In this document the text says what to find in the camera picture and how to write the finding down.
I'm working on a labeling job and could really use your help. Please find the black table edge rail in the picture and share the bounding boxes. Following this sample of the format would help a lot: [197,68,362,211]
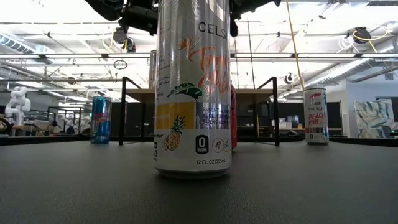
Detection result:
[0,134,398,147]

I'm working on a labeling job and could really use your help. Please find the yellow hanging cable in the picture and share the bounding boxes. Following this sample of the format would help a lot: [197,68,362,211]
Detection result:
[285,0,305,91]

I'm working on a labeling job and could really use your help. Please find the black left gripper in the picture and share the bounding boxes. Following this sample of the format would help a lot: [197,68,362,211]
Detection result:
[118,3,159,37]

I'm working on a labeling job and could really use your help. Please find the leaf pattern painted panel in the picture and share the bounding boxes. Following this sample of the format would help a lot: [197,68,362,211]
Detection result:
[353,98,396,139]

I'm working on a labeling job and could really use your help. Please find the black room divider panel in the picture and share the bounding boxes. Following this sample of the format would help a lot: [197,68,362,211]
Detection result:
[110,101,343,138]

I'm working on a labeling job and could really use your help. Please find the silver Celsius can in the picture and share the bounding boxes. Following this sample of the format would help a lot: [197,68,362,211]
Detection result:
[148,49,157,90]

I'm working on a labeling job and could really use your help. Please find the black table mat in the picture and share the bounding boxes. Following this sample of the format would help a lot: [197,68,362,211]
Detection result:
[0,138,398,224]

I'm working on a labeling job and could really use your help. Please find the red Coca-Cola can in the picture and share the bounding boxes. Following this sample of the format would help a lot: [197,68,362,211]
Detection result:
[230,81,238,151]

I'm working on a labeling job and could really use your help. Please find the Celsius can pineapple print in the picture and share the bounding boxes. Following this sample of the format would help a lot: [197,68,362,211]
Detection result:
[153,0,233,180]

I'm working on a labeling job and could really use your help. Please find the wooden shelf black metal legs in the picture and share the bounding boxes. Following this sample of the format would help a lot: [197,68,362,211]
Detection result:
[119,76,281,147]

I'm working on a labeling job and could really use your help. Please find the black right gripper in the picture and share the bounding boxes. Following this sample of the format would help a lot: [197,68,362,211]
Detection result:
[229,0,282,38]

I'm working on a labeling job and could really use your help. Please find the Celsius Peach Vibe can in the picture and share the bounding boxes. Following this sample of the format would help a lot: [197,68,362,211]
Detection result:
[303,86,330,146]

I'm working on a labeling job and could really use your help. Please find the blue Red Bull can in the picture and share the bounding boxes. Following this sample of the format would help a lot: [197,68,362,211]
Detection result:
[90,96,113,145]

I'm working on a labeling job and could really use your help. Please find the person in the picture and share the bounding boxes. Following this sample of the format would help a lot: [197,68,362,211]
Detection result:
[46,120,62,136]

